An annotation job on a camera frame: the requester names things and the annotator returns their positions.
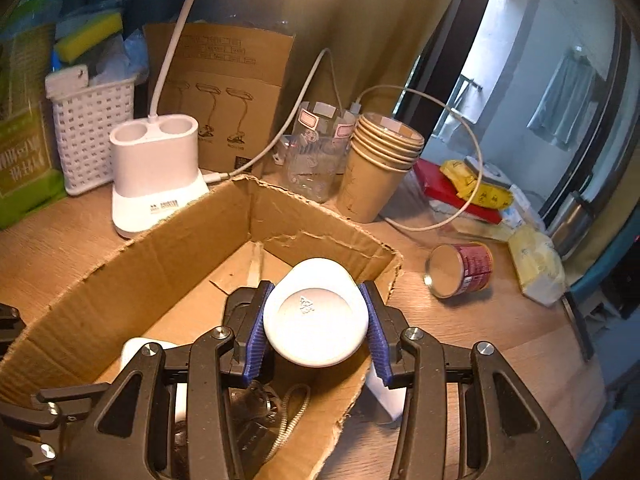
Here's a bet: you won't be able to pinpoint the white power cable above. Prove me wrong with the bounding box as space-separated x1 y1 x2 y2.
202 47 483 233

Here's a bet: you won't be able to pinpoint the yellow sponge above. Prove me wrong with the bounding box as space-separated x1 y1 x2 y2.
54 10 125 63

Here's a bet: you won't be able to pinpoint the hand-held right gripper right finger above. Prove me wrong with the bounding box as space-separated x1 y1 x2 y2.
361 280 583 480

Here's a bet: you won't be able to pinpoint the white plastic piece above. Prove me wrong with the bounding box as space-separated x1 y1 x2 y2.
365 370 406 422

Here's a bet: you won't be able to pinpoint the green printed bag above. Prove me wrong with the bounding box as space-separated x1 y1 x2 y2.
0 0 68 231

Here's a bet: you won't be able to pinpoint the brown cardboard box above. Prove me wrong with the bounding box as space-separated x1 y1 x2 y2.
0 174 403 480

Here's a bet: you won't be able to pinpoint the flat red box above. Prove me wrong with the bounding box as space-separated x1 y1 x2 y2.
412 157 503 226

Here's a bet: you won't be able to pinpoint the stack of brown paper cups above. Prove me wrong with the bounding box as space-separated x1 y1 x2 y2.
336 111 426 223

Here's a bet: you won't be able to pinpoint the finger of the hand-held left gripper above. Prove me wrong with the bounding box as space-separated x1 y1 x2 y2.
0 304 23 358
0 381 110 466

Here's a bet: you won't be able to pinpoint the red metal can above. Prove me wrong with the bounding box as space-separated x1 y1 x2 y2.
424 241 495 300

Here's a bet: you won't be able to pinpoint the yellow tissue pack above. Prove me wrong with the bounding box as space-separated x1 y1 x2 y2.
507 224 567 307

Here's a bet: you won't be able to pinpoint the grey braided cord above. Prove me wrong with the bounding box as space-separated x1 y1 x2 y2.
270 384 312 461

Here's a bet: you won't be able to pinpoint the yellow packets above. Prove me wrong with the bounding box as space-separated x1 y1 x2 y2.
440 159 516 211

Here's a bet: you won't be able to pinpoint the brown printed cardboard packaging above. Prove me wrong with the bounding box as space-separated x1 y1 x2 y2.
142 22 296 178

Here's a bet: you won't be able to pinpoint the olive curtain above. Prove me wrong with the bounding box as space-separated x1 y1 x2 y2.
280 0 476 126

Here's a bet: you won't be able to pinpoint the hanging pale clothes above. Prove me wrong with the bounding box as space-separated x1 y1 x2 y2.
527 47 608 151

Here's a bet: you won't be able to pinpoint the clear glass with stickers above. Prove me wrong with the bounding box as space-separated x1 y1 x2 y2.
280 101 358 204

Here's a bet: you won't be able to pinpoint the white woven plastic basket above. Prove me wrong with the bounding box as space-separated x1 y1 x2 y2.
50 75 138 197

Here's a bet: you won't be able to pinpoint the blue patterned bedding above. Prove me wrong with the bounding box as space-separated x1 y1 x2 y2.
575 410 632 467

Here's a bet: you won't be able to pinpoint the white tissue pack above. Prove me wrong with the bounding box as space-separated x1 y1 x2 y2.
45 64 91 101

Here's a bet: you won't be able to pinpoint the white packet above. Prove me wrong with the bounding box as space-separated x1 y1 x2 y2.
500 185 546 233

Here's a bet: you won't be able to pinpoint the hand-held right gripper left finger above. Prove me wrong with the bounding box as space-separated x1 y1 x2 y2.
52 280 276 480

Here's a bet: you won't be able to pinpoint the clear plastic bag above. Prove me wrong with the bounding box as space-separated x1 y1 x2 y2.
90 30 151 86

